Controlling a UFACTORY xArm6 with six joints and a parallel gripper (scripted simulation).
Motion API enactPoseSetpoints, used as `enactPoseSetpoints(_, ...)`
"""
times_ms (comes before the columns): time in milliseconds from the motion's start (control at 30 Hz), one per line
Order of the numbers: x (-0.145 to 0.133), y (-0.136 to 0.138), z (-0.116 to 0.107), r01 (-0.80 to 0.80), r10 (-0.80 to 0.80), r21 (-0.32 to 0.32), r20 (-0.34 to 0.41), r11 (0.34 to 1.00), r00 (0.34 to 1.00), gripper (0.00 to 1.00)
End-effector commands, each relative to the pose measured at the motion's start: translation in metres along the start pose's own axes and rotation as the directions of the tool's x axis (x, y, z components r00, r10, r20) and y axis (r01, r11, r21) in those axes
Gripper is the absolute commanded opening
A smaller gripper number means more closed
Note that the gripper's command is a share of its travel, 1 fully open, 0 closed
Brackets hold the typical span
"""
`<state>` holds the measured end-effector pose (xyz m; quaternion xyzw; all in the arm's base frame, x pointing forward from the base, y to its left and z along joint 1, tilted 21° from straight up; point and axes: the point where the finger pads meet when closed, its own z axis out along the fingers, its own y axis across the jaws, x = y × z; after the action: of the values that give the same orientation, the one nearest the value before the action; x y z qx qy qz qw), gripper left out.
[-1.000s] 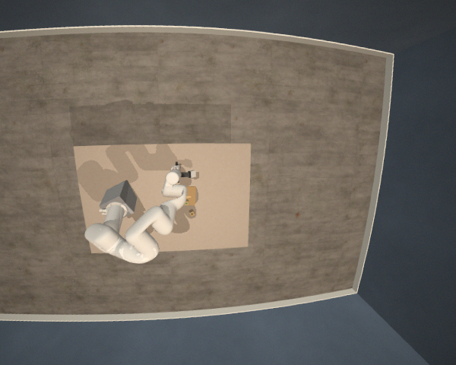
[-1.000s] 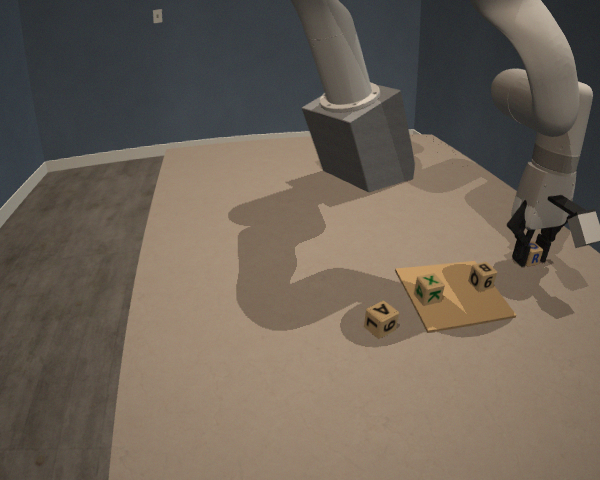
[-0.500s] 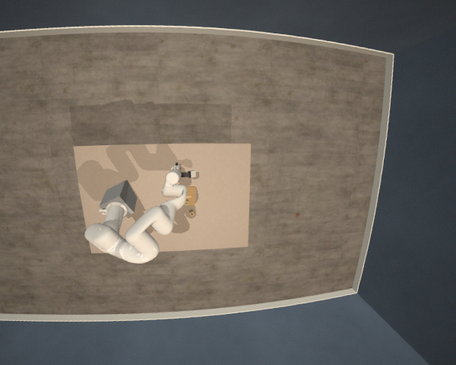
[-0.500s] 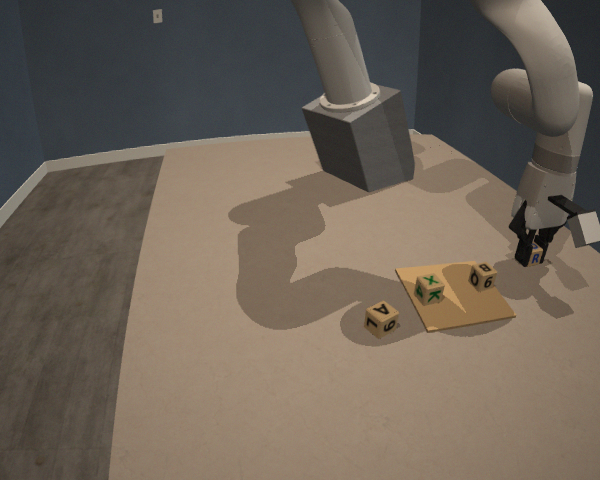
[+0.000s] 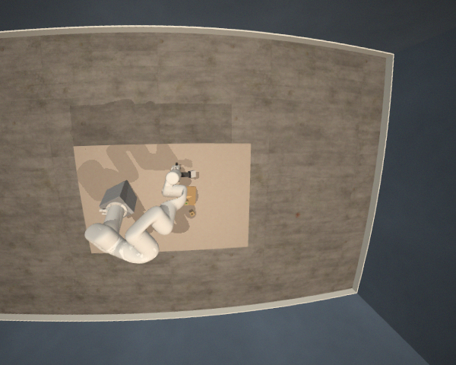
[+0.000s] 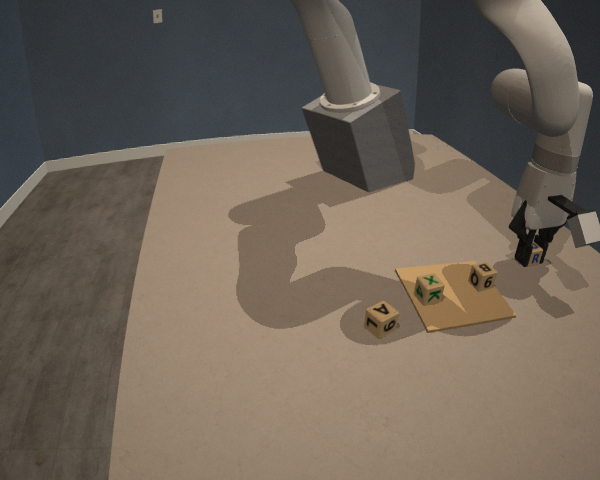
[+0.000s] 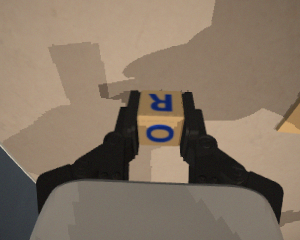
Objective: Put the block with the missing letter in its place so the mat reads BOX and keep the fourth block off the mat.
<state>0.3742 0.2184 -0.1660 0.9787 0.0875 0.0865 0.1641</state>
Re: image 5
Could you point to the tan flat mat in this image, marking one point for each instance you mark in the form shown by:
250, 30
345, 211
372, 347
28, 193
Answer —
191, 194

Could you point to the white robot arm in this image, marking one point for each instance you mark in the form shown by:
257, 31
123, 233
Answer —
146, 247

